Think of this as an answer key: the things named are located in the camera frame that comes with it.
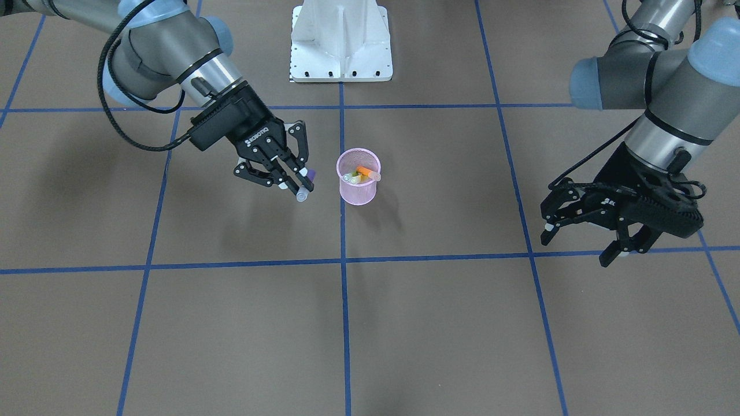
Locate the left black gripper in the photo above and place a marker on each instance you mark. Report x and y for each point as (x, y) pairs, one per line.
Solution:
(614, 196)

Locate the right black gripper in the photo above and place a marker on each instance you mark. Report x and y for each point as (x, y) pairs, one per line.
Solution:
(252, 128)

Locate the purple marker pen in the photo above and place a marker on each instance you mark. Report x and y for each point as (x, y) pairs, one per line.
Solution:
(304, 191)

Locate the orange marker pen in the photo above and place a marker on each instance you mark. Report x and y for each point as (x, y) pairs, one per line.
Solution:
(369, 173)

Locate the yellow marker pen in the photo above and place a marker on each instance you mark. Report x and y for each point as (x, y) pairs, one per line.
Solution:
(358, 179)

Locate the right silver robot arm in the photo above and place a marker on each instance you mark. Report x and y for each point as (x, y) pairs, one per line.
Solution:
(154, 45)

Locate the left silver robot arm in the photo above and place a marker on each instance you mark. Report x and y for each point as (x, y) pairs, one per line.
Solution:
(685, 82)

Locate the pink mesh pen holder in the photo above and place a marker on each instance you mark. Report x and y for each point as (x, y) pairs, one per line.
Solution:
(348, 161)

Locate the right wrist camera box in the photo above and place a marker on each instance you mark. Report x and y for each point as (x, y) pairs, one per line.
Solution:
(234, 114)

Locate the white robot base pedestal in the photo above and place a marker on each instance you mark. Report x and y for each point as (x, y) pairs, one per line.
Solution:
(340, 42)

